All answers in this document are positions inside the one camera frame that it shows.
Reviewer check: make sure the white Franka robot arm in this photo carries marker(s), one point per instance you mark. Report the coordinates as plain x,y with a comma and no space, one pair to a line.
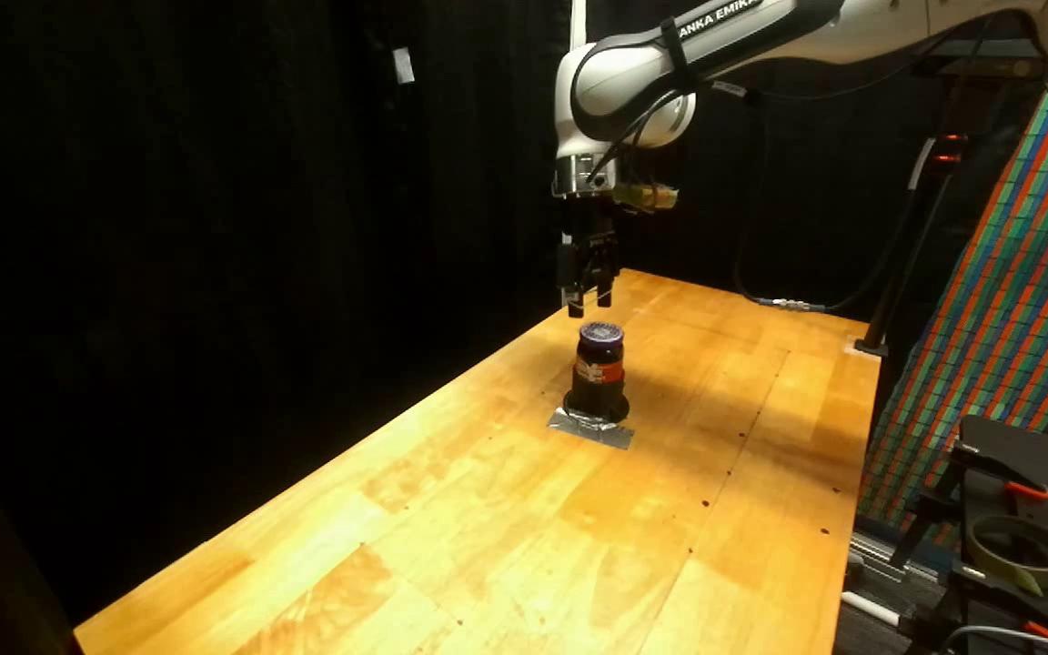
619,74

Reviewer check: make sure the grey flat plate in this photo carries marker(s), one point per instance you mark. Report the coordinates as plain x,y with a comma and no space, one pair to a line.
610,430

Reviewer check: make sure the black tripod stand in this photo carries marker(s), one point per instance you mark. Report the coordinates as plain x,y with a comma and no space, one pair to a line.
911,242

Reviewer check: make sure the black curtain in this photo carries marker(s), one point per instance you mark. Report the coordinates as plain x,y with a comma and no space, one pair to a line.
183,242

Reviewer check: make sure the black side panel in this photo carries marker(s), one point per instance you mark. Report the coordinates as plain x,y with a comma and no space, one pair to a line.
1036,461

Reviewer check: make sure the white tag on curtain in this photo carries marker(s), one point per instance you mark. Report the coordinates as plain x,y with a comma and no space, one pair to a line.
405,68

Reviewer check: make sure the metal rail frame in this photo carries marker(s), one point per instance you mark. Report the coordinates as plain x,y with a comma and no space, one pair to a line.
888,570

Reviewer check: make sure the brown cup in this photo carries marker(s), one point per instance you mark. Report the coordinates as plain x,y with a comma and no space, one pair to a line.
598,350

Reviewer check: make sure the grey tape roll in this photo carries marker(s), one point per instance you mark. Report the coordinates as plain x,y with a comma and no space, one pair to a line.
1019,563

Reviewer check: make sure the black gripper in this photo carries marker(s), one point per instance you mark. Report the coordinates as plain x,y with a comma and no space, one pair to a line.
585,207

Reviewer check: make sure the white vertical pole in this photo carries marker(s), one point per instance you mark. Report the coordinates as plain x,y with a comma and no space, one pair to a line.
576,23

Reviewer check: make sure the colourful striped board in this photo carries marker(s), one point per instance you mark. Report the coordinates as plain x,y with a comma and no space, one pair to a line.
1008,304

